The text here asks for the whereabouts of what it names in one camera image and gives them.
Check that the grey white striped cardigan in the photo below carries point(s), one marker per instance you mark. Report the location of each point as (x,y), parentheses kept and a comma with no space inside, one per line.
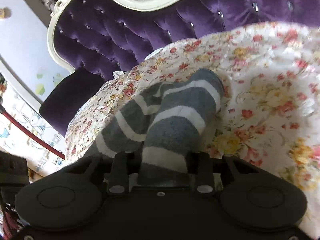
(163,123)

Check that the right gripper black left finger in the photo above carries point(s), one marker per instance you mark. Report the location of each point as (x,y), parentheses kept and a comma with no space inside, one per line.
(124,165)

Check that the round wall hook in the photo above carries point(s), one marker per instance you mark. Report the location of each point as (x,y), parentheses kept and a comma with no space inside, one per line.
(5,13)

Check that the purple tufted white-framed headboard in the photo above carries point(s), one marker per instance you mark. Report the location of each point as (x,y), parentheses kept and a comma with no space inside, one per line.
(94,38)

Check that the floral bedspread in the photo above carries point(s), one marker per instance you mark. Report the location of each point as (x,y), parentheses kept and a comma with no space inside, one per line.
(269,113)

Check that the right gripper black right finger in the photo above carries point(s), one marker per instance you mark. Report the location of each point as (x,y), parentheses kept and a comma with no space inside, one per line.
(200,172)

